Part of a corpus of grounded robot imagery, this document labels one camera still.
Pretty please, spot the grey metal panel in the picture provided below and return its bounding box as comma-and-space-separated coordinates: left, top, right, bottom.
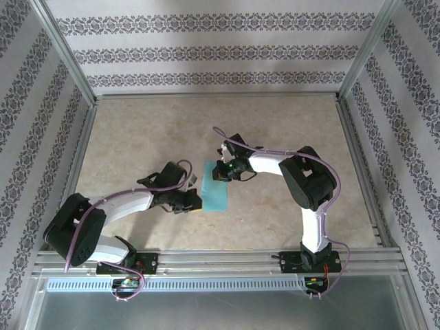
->
20, 274, 429, 330

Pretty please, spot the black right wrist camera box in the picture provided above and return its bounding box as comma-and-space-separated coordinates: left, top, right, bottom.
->
217, 133, 250, 162

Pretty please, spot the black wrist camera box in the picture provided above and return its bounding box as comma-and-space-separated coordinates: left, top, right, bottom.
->
137, 160, 199, 190
217, 133, 250, 162

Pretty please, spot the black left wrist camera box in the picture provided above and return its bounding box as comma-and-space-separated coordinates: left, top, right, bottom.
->
137, 160, 199, 190

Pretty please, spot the wide aluminium mounting rail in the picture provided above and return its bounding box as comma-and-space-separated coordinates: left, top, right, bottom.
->
32, 249, 406, 278

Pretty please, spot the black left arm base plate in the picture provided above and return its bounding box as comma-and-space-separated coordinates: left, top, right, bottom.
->
96, 252, 160, 276

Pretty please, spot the aluminium frame rail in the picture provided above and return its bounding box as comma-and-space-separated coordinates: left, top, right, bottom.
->
335, 96, 395, 249
47, 101, 99, 251
93, 91, 341, 101

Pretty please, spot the slotted grey cable duct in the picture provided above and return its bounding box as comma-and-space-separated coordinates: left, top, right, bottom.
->
46, 276, 309, 293

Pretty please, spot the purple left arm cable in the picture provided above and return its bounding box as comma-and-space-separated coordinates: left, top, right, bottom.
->
63, 159, 193, 303

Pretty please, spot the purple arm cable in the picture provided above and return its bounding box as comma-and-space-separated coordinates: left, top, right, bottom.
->
63, 159, 193, 303
212, 126, 351, 300

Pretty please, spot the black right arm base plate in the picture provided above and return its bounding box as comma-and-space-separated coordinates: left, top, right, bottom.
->
280, 250, 343, 274

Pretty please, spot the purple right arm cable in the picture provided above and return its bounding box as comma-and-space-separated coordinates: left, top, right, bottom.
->
212, 126, 351, 300

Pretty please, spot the aluminium frame post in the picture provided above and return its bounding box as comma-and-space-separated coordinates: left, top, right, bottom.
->
30, 0, 98, 106
335, 0, 404, 104

